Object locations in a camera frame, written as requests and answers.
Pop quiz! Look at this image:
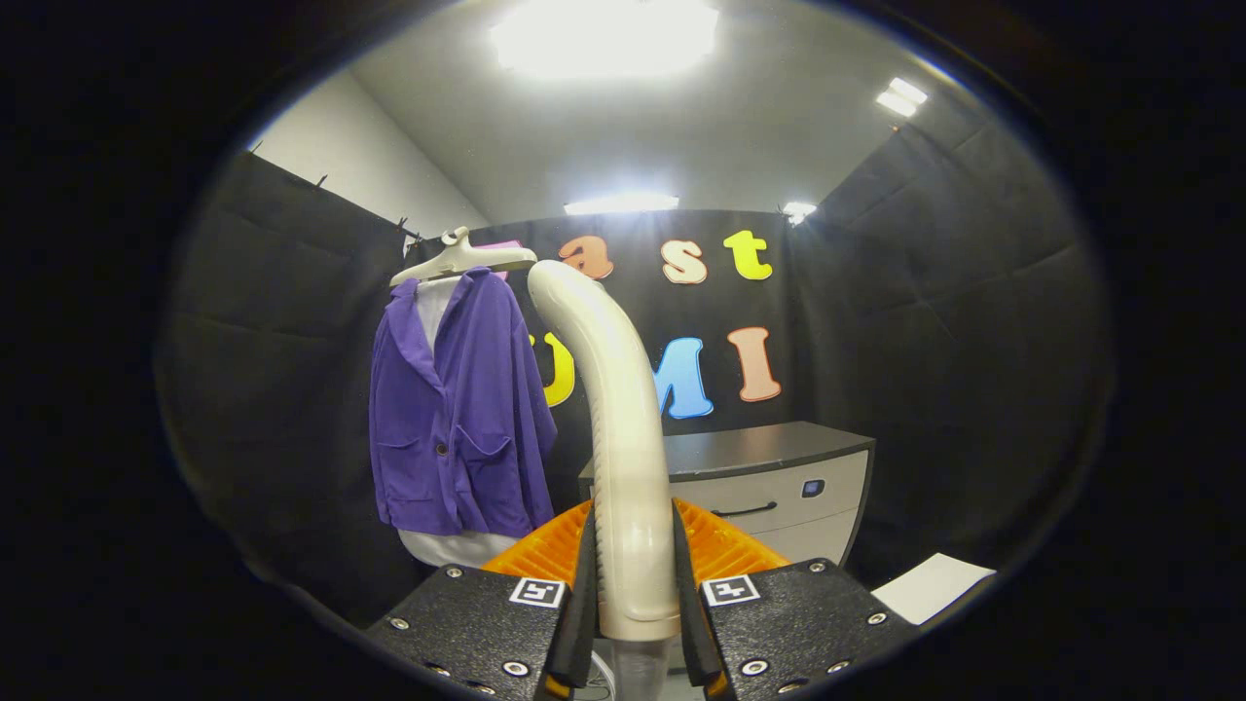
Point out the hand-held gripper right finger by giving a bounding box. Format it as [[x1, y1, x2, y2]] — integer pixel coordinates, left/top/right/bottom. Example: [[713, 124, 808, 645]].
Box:
[[672, 497, 918, 701]]

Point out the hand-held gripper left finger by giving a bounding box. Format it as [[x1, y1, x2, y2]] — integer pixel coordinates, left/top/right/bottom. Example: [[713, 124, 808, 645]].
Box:
[[365, 499, 598, 701]]

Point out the white garment steamer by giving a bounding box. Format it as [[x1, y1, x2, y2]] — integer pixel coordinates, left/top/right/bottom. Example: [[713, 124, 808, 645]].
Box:
[[527, 259, 682, 701]]

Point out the purple jacket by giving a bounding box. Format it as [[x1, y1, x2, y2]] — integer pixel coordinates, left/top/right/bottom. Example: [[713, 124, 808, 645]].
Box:
[[368, 268, 558, 539]]

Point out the white clothes hanger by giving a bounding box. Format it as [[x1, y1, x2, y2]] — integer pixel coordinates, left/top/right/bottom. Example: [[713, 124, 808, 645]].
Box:
[[389, 227, 538, 288]]

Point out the grey cabinet with dark top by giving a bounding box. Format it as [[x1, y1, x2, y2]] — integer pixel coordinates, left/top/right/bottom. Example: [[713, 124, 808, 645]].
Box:
[[579, 421, 875, 568]]

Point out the white flat box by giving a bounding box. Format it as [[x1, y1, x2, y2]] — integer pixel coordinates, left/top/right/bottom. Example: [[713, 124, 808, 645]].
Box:
[[871, 553, 996, 625]]

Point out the black backdrop cloth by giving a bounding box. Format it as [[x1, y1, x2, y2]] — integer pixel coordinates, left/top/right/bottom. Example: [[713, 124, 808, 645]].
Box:
[[156, 88, 1111, 624]]

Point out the long strip ceiling light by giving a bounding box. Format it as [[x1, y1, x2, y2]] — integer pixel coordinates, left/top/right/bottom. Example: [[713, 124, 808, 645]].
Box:
[[565, 193, 679, 216]]

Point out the double ceiling light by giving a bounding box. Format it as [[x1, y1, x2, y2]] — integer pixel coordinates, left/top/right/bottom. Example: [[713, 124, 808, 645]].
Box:
[[876, 78, 929, 119]]

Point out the large ceiling light panel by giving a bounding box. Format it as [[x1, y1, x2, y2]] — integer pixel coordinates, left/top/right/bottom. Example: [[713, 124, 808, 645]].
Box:
[[490, 0, 719, 79]]

